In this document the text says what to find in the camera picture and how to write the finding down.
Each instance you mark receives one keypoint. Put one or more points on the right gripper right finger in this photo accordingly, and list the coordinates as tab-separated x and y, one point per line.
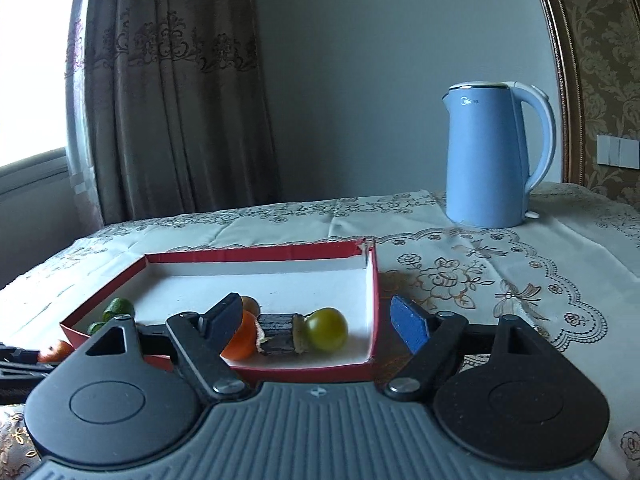
433	341

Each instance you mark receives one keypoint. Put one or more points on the light blue electric kettle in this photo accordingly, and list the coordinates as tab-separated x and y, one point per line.
488	176

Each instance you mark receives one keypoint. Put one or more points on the white lace patterned tablecloth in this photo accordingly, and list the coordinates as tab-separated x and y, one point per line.
572	272

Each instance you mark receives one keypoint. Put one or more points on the white wall switch panel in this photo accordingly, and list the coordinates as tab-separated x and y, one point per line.
618	152

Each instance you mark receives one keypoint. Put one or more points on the dark sugarcane piece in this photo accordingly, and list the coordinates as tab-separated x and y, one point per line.
281	334

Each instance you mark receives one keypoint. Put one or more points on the orange mandarin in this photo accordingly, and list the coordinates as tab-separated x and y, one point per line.
56	352
242	345

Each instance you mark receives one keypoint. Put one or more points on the green tomato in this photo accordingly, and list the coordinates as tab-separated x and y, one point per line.
326	329

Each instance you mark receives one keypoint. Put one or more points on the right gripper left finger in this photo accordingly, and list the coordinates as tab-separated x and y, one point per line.
199	340

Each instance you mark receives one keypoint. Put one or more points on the green cucumber piece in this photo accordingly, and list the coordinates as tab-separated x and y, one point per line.
118	306
95	327

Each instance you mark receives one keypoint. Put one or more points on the brown patterned curtain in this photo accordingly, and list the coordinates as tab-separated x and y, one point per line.
166	110

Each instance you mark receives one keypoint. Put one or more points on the window frame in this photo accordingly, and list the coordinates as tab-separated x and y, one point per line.
33	170

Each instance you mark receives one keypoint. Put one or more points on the brown longan fruit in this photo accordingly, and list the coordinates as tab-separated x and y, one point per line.
250	305

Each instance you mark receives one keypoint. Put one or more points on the red shallow cardboard box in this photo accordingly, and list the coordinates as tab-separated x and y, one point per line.
282	279

